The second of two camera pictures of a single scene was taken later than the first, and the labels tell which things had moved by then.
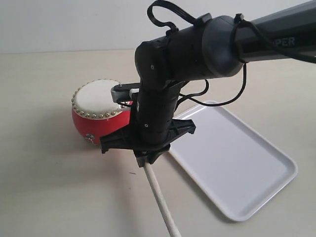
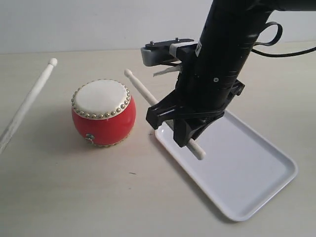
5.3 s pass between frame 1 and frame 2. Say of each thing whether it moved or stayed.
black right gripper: moved
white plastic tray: stayed
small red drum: stayed
